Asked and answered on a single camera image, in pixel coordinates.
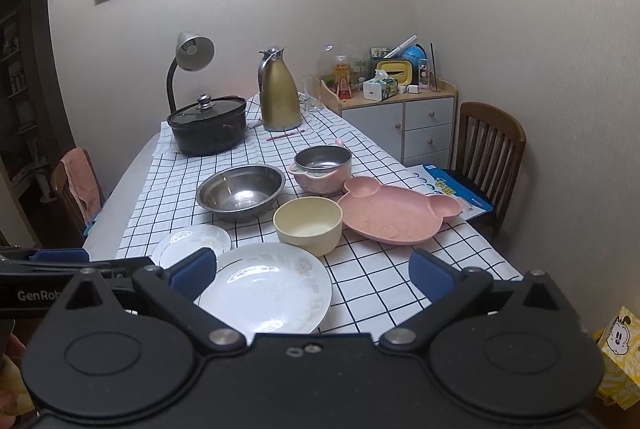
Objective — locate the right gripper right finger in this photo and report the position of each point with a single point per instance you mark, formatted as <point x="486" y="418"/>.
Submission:
<point x="451" y="293"/>

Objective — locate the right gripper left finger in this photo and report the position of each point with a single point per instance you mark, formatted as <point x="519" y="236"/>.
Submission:
<point x="169" y="295"/>

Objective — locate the large white floral plate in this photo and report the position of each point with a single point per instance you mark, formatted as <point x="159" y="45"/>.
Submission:
<point x="269" y="288"/>

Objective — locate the pink bear-shaped plate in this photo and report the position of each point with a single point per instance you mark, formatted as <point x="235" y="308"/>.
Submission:
<point x="392" y="215"/>

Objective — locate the large stainless steel bowl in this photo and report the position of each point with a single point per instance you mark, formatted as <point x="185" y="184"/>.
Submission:
<point x="241" y="193"/>

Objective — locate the cream round bowl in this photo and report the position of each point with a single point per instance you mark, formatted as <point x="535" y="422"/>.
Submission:
<point x="312" y="223"/>

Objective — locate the pink pot with steel bowl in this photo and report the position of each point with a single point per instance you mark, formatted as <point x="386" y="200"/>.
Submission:
<point x="322" y="169"/>

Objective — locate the person's left hand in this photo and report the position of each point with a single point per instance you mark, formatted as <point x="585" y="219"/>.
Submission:
<point x="15" y="399"/>

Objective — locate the small white plate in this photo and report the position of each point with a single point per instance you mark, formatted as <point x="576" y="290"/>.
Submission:
<point x="181" y="243"/>

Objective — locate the wooden chair left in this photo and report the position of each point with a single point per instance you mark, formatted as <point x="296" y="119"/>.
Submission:
<point x="62" y="191"/>

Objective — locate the blue white paper box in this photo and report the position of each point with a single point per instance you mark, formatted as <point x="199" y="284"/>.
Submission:
<point x="428" y="179"/>

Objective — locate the pink towel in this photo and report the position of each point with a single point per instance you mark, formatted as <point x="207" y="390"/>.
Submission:
<point x="82" y="183"/>

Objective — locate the dark bookshelf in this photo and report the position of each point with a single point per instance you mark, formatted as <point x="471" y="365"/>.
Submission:
<point x="29" y="150"/>

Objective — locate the checkered white tablecloth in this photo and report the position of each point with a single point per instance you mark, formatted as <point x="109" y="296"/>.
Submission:
<point x="371" y="287"/>

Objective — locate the brown wooden chair right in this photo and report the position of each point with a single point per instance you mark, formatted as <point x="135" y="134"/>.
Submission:
<point x="490" y="146"/>

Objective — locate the black cooking pot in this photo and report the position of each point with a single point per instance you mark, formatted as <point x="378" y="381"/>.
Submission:
<point x="209" y="137"/>

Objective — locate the grey drawer cabinet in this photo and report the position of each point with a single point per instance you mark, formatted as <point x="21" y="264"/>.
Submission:
<point x="413" y="128"/>

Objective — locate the yellow cartoon box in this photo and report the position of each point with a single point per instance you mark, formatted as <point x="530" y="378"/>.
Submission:
<point x="619" y="344"/>

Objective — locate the glass pot lid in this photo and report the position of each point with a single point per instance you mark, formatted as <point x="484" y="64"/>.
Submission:
<point x="207" y="107"/>

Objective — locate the red pen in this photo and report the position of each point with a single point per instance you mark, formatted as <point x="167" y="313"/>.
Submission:
<point x="285" y="135"/>

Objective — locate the gold thermos jug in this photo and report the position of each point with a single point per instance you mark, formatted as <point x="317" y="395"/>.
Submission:
<point x="278" y="95"/>

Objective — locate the tissue box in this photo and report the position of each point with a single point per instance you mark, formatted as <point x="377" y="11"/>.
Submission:
<point x="380" y="87"/>

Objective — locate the yellow tissue holder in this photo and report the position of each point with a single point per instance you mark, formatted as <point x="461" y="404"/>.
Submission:
<point x="399" y="69"/>

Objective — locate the grey desk lamp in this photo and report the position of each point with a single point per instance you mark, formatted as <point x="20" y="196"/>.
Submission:
<point x="193" y="52"/>

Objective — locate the blue globe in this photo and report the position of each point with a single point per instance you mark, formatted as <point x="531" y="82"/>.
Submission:
<point x="414" y="54"/>

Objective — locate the clear glass cup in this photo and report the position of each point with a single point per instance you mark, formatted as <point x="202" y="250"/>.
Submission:
<point x="312" y="93"/>

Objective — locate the orange drink bottle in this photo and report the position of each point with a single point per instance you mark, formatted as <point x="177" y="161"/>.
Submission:
<point x="341" y="69"/>

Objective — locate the glass dome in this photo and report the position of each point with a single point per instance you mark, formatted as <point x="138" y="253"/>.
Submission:
<point x="356" y="54"/>

